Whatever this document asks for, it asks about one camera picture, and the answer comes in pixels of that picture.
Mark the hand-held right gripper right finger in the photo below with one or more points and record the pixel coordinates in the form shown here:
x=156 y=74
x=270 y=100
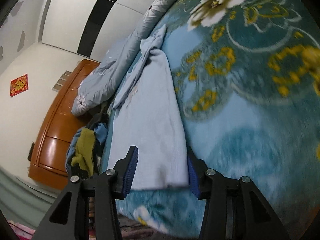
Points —
x=193 y=180

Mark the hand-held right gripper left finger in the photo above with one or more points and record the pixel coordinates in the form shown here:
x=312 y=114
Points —
x=131 y=172

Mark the light blue garment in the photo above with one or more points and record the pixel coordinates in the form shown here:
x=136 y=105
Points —
x=150 y=120

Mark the pile of clothes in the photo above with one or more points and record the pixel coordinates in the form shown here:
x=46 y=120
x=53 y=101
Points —
x=101 y=131

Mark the olive green knit sweater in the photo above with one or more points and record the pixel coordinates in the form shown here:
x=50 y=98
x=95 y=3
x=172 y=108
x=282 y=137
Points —
x=85 y=145

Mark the dark cloth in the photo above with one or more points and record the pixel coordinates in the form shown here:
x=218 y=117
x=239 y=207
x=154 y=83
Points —
x=98 y=118

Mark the teal floral blanket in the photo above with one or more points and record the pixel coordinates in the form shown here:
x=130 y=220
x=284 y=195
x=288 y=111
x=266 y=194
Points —
x=250 y=117

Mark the orange wooden headboard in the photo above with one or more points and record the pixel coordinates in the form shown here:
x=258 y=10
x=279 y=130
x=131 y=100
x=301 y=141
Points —
x=57 y=130

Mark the pale blue daisy quilt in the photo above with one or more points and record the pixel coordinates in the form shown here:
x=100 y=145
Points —
x=112 y=75

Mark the small black object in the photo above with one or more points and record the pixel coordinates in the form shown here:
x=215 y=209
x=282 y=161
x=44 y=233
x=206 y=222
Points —
x=31 y=151

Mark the pale green curtain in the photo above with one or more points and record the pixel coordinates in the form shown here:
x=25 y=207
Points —
x=20 y=195

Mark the pink cloth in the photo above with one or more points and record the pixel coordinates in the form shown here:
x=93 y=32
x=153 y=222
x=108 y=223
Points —
x=20 y=230

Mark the white wardrobe with black stripe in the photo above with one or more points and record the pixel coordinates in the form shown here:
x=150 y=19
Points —
x=70 y=17

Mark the grey wall switch panel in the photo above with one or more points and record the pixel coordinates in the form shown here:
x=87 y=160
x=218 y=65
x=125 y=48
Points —
x=61 y=81

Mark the red wall decoration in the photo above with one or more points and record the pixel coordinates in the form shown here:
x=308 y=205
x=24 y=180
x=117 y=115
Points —
x=19 y=85

